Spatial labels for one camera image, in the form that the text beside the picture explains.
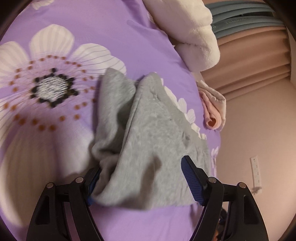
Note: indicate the pink folded garment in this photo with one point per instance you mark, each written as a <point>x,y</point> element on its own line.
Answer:
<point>214,109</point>

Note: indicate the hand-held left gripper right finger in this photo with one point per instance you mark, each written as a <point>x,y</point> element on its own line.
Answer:
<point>194,183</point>

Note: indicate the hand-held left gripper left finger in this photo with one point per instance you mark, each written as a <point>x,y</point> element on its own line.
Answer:
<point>93,179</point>

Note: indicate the purple floral bedsheet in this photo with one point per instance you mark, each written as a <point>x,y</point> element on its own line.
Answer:
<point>104,41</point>

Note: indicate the pink curtain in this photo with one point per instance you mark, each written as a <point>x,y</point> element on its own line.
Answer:
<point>254,64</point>

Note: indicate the white plush blanket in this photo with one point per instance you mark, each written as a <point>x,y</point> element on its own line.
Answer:
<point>189,34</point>

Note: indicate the teal curtain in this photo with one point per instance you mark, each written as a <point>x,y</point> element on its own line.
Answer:
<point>242,23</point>

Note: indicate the grey printed sweatshirt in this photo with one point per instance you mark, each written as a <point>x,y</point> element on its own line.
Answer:
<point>150,139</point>

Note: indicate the white wall outlet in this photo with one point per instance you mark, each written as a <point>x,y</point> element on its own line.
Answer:
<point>256,171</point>

